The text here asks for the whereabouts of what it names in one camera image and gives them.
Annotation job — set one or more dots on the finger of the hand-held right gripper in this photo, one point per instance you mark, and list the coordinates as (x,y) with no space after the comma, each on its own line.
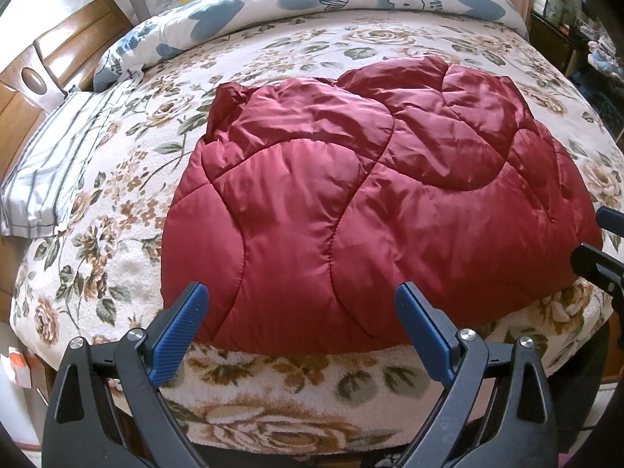
(602,268)
(613,220)

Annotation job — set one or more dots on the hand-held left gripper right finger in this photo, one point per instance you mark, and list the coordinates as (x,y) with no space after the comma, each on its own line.
(424,336)

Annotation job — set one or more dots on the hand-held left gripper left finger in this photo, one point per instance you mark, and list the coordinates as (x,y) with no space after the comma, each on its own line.
(178,336)

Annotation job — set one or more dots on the red quilted jacket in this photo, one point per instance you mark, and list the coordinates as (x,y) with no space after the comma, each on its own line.
(365,204)

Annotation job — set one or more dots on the floral fleece blanket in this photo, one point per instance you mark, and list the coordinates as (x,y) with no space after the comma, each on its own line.
(292,399)

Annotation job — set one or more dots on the orange and white box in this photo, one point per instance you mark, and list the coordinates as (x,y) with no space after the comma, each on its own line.
(24,370)

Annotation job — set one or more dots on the cluttered dark shelf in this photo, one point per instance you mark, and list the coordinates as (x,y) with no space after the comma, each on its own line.
(575,24)

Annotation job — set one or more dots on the grey striped pillow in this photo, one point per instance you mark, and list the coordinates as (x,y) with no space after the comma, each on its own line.
(48,170)

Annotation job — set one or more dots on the wooden headboard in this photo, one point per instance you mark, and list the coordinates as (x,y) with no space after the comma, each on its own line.
(73,44)

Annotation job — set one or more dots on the grey mesh bed rail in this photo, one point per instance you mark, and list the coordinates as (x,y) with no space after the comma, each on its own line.
(156,5)

